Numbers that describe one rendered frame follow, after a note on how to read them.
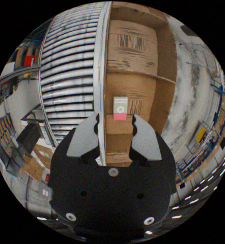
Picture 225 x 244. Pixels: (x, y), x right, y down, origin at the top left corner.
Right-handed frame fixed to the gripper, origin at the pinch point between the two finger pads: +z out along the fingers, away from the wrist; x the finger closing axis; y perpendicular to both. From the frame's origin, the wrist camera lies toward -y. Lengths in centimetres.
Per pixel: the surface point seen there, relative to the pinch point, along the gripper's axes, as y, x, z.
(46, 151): 67, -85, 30
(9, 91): -15, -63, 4
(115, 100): 6.7, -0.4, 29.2
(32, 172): 302, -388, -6
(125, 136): 30.8, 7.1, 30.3
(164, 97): 1.5, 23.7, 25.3
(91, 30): -46, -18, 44
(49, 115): 22, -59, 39
